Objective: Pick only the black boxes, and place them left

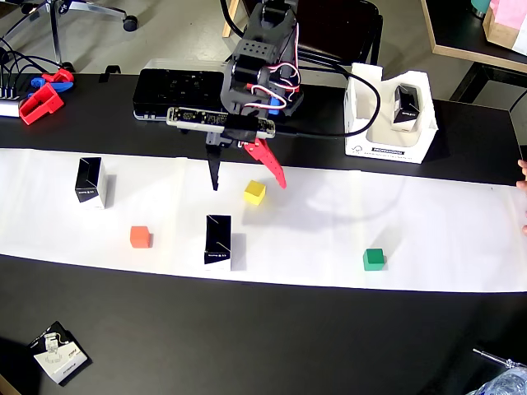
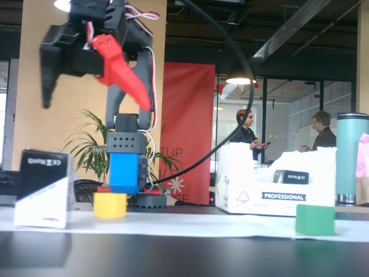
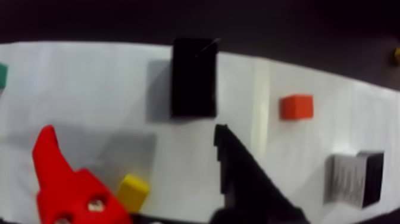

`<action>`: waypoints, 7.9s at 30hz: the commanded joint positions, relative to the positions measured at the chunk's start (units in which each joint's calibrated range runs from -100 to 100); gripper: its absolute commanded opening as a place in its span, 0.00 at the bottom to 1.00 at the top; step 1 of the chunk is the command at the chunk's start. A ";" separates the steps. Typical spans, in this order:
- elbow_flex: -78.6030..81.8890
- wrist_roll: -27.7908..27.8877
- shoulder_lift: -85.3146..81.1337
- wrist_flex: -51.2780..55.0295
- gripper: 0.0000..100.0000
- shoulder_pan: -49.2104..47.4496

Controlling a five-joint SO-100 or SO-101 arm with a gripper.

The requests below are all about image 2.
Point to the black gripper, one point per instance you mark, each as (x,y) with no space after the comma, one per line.
(85,61)

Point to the black and white box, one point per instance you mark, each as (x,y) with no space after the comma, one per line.
(43,173)
(297,176)

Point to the gray robot arm blue base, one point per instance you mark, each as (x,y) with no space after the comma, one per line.
(124,144)

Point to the white ceiling lamp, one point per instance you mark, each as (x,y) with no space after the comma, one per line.
(62,4)

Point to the green potted plant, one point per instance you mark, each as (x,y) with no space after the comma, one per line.
(92,135)

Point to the red banner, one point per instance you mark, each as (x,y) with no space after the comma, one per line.
(187,115)

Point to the small red plastic clamp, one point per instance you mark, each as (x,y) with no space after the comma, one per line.
(103,189)

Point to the black hard case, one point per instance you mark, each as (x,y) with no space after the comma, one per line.
(8,181)

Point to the yellow cube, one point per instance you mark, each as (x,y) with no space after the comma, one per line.
(109,205)

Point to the round pendant lamp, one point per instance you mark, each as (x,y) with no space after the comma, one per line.
(240,80)

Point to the person with glasses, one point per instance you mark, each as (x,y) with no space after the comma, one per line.
(246,138)

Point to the white paper sheet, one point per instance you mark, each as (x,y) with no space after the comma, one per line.
(201,225)

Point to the white cardboard tray box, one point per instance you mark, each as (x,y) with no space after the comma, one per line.
(248,184)

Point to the person with light short hair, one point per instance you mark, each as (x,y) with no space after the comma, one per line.
(325,138)

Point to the green cube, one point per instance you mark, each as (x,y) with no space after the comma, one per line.
(314,220)

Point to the teal thermos tumbler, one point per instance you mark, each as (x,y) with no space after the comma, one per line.
(350,155)

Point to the pink paper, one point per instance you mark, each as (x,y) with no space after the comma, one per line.
(363,155)

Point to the brown cardboard box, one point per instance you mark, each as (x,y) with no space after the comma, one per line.
(363,191)

